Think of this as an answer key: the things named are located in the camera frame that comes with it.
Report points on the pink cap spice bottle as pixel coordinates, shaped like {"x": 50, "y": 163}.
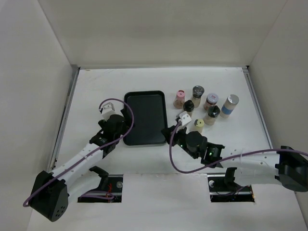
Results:
{"x": 179, "y": 99}

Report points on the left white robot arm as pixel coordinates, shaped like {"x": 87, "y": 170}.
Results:
{"x": 49, "y": 194}

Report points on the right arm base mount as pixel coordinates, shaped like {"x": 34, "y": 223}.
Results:
{"x": 223, "y": 189}

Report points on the black rectangular plastic tray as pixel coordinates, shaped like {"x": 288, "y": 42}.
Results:
{"x": 150, "y": 117}

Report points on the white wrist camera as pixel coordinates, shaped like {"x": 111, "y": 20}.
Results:
{"x": 183, "y": 119}
{"x": 107, "y": 110}

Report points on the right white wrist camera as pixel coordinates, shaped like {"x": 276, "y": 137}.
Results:
{"x": 183, "y": 119}

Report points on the yellow cap spice bottle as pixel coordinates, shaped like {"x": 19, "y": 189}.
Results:
{"x": 198, "y": 126}

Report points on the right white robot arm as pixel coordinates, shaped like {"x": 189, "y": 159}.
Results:
{"x": 284, "y": 166}

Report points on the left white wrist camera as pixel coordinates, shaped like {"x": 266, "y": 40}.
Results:
{"x": 107, "y": 110}

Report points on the small black cap spice bottle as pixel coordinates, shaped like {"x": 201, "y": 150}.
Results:
{"x": 188, "y": 107}

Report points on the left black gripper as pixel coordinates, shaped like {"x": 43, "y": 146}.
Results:
{"x": 125, "y": 126}

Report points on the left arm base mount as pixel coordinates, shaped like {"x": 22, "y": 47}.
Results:
{"x": 109, "y": 189}

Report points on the silver cap blue label bottle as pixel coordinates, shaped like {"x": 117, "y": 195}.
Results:
{"x": 229, "y": 105}

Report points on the red label spice jar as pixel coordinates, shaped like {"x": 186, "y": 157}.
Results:
{"x": 211, "y": 100}

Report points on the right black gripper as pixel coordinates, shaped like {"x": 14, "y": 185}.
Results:
{"x": 168, "y": 132}

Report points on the grey cap pepper grinder bottle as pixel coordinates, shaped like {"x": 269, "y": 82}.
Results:
{"x": 197, "y": 93}

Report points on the black cap grinder bottle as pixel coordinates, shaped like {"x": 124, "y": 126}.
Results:
{"x": 212, "y": 114}

